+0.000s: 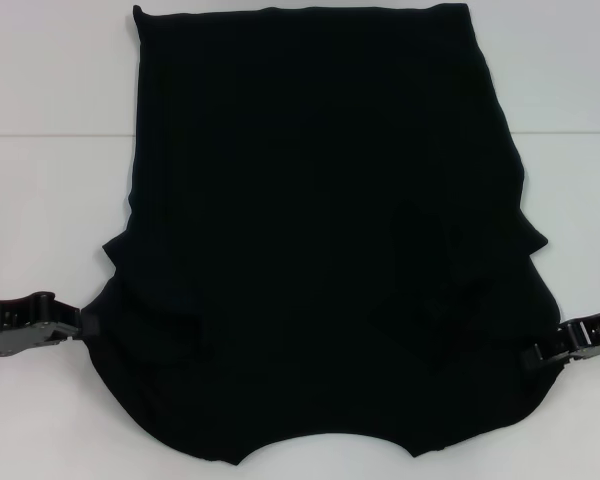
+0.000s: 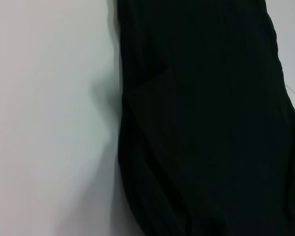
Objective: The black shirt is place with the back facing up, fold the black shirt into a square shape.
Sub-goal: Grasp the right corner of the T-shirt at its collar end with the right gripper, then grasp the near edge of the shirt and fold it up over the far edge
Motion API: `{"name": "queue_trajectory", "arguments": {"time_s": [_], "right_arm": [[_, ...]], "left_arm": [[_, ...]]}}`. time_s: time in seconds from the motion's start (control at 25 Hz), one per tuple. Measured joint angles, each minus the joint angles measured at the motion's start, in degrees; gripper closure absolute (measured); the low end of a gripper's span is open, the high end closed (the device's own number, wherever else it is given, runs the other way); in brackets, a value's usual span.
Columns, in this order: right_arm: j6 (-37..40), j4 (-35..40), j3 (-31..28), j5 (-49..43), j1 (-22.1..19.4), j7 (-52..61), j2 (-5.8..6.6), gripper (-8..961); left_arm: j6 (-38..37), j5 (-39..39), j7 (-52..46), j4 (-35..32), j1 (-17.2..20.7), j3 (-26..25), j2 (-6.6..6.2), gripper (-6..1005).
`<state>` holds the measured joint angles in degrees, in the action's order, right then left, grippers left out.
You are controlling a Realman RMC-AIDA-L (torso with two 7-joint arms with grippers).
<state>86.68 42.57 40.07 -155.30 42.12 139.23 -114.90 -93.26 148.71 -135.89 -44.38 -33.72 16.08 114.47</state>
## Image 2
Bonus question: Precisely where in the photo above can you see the black t-shirt with FREE print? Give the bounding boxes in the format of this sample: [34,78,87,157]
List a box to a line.
[115,0,295,236]

